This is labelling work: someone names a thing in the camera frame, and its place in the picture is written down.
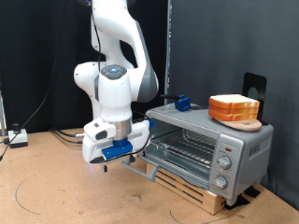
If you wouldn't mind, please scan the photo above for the metal oven rack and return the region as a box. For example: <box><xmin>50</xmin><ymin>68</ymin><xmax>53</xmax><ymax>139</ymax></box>
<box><xmin>150</xmin><ymin>128</ymin><xmax>218</xmax><ymax>169</ymax></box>

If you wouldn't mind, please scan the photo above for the grey curtain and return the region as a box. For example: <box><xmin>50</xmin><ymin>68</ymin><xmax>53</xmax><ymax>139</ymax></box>
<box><xmin>169</xmin><ymin>0</ymin><xmax>299</xmax><ymax>211</ymax></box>

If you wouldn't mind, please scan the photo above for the black curtain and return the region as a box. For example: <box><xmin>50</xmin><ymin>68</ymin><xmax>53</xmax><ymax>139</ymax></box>
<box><xmin>0</xmin><ymin>0</ymin><xmax>171</xmax><ymax>134</ymax></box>

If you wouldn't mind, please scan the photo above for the wooden slatted block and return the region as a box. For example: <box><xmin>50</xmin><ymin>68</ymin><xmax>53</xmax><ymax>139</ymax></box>
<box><xmin>145</xmin><ymin>161</ymin><xmax>227</xmax><ymax>216</ymax></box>

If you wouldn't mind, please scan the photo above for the black tape piece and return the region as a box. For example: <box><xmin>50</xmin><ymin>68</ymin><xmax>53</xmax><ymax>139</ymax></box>
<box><xmin>244</xmin><ymin>185</ymin><xmax>262</xmax><ymax>199</ymax></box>

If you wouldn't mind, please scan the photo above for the long black hanging cable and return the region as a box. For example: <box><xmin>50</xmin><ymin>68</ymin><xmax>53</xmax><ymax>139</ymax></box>
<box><xmin>0</xmin><ymin>0</ymin><xmax>69</xmax><ymax>161</ymax></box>

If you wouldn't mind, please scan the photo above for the black cable silver connector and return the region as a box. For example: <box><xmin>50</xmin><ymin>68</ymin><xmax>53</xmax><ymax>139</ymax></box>
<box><xmin>50</xmin><ymin>126</ymin><xmax>86</xmax><ymax>138</ymax></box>

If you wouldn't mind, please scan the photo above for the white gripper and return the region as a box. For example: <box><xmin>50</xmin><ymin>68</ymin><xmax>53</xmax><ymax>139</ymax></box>
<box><xmin>81</xmin><ymin>119</ymin><xmax>152</xmax><ymax>174</ymax></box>

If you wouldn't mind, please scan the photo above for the black base cable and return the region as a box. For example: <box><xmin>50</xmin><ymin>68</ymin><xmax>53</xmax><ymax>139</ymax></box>
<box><xmin>52</xmin><ymin>130</ymin><xmax>84</xmax><ymax>145</ymax></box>

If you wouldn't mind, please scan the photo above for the thin metal stand leg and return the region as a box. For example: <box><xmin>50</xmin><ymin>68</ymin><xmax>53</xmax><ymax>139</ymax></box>
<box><xmin>0</xmin><ymin>91</ymin><xmax>7</xmax><ymax>136</ymax></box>

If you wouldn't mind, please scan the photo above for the grey metal pole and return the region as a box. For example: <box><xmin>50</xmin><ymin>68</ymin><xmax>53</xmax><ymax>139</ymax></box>
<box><xmin>164</xmin><ymin>0</ymin><xmax>173</xmax><ymax>105</ymax></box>

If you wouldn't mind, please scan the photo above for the silver oven knob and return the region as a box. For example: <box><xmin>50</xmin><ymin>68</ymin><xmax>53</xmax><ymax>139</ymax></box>
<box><xmin>212</xmin><ymin>175</ymin><xmax>228</xmax><ymax>190</ymax></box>
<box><xmin>217</xmin><ymin>155</ymin><xmax>233</xmax><ymax>171</ymax></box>

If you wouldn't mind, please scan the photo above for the grey box black button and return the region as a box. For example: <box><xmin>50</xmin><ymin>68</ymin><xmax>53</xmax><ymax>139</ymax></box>
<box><xmin>7</xmin><ymin>122</ymin><xmax>29</xmax><ymax>148</ymax></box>

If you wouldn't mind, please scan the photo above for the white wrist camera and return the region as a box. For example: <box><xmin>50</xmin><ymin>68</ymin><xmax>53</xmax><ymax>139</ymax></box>
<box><xmin>83</xmin><ymin>120</ymin><xmax>109</xmax><ymax>142</ymax></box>

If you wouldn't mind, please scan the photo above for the black metal bookend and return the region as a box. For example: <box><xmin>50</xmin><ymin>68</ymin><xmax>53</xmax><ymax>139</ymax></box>
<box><xmin>242</xmin><ymin>72</ymin><xmax>269</xmax><ymax>126</ymax></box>

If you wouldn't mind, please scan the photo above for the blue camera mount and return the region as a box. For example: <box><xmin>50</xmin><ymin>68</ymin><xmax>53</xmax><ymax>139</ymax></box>
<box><xmin>101</xmin><ymin>138</ymin><xmax>134</xmax><ymax>161</ymax></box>

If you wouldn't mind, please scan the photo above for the silver toaster oven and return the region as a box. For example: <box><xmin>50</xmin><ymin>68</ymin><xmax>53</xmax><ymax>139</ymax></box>
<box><xmin>144</xmin><ymin>102</ymin><xmax>275</xmax><ymax>207</ymax></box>

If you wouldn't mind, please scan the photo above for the thin black camera cable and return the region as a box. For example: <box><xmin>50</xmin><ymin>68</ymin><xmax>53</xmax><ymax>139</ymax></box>
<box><xmin>90</xmin><ymin>0</ymin><xmax>153</xmax><ymax>164</ymax></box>

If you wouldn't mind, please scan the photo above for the round wooden board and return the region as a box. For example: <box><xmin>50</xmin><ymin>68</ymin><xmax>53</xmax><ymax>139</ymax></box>
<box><xmin>214</xmin><ymin>118</ymin><xmax>263</xmax><ymax>133</ymax></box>

